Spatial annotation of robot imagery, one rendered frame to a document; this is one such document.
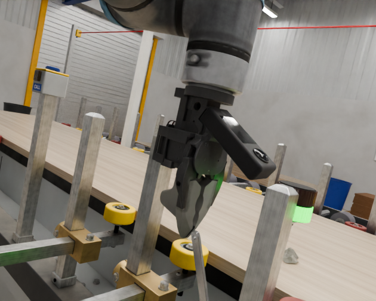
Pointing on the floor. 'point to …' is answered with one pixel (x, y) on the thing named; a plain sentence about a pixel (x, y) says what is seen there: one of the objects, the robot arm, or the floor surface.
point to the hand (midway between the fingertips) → (190, 230)
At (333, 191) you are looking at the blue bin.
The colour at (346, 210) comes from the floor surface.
